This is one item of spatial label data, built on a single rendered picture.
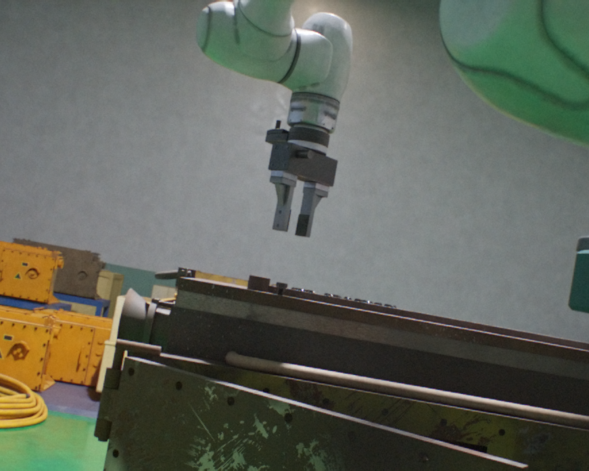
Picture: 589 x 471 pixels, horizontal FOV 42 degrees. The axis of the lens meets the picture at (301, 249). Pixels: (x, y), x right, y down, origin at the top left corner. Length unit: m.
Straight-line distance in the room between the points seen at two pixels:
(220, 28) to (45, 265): 8.94
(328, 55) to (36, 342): 6.22
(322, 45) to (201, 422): 0.68
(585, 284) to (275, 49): 0.74
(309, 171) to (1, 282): 9.04
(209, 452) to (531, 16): 0.80
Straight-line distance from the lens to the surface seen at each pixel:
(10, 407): 6.27
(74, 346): 8.10
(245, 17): 1.33
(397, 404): 1.34
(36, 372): 7.44
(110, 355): 7.30
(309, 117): 1.39
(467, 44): 0.62
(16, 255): 10.26
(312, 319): 1.38
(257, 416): 1.12
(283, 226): 1.37
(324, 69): 1.40
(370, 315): 1.39
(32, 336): 7.42
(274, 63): 1.37
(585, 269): 0.80
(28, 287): 10.22
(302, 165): 1.38
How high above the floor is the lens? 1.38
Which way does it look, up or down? 3 degrees up
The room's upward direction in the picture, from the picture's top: 10 degrees clockwise
